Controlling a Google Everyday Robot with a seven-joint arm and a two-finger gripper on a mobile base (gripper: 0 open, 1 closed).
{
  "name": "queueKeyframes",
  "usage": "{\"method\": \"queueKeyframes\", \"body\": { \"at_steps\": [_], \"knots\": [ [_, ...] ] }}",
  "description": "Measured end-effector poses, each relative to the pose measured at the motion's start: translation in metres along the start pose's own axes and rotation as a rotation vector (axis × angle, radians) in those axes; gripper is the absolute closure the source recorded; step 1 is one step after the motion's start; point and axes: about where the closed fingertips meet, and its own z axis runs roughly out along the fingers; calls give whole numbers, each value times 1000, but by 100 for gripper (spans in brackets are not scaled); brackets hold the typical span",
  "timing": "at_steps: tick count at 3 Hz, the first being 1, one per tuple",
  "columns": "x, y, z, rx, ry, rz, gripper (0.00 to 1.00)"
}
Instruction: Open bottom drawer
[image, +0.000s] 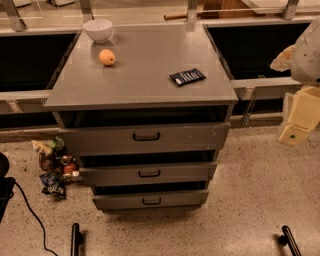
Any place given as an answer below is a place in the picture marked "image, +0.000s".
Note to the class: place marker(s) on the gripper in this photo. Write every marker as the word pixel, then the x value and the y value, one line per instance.
pixel 307 60

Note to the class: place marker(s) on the grey bottom drawer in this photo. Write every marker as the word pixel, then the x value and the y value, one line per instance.
pixel 151 200

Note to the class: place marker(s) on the grey drawer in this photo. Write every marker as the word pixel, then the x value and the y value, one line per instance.
pixel 151 200
pixel 145 139
pixel 148 174

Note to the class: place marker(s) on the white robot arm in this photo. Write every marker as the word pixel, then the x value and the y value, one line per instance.
pixel 303 61

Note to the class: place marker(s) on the grey middle drawer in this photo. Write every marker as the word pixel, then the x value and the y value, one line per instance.
pixel 148 174

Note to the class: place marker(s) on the grey drawer cabinet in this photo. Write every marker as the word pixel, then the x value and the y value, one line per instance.
pixel 137 90

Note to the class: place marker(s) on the grey top drawer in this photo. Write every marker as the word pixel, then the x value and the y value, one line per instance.
pixel 145 139

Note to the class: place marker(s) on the black right base bar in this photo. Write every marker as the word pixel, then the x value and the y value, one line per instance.
pixel 287 239

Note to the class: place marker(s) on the black base bar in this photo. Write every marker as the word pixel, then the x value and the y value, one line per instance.
pixel 287 239
pixel 76 239

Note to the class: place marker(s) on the wooden stick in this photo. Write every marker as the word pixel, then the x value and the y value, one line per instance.
pixel 168 17

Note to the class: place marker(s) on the orange fruit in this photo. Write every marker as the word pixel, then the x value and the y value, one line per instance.
pixel 107 57

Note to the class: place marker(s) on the white ceramic bowl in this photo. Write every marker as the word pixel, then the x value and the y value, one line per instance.
pixel 99 30

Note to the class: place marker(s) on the red soda can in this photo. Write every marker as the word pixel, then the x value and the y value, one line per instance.
pixel 69 166

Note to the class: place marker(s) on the green chip bag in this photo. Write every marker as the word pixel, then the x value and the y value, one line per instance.
pixel 58 146

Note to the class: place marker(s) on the black left base bar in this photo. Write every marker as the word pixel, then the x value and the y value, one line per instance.
pixel 76 239

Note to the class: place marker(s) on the blue snack bag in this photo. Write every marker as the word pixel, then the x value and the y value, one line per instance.
pixel 53 184

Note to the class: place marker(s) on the yellow brown snack bag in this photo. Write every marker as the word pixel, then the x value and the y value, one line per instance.
pixel 45 155

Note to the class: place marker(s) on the black device at left edge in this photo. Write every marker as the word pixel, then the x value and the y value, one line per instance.
pixel 6 184

